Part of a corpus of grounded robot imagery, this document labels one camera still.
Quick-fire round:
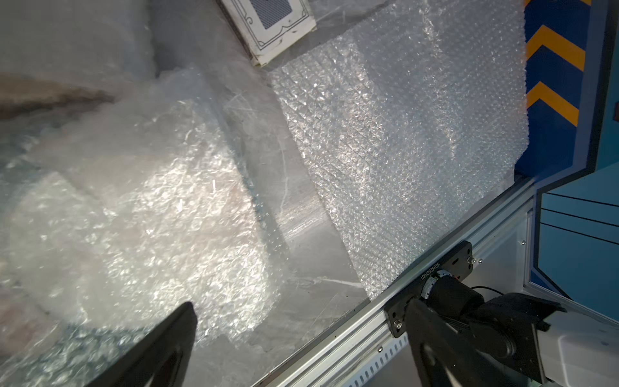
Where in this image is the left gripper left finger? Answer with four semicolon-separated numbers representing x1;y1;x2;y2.
89;302;198;386

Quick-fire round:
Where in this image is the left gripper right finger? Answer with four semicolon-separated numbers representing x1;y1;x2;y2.
405;300;484;386

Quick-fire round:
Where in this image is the bubble white blue plate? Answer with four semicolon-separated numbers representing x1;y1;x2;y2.
1;69;281;386

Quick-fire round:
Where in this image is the bubble wrap of yellow plate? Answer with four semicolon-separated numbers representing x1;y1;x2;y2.
269;1;529;298

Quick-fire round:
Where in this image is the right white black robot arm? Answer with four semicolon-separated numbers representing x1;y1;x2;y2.
406;270;618;386

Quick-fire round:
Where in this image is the bubble wrapped plate far left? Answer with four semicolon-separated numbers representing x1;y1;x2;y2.
1;1;156;117

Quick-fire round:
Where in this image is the white vented cable duct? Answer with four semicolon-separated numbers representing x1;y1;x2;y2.
335;333;409;387

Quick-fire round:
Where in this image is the aluminium front rail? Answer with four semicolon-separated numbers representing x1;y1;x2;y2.
258;177;535;386

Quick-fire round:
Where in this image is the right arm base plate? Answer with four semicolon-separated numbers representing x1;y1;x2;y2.
384;240;474;338

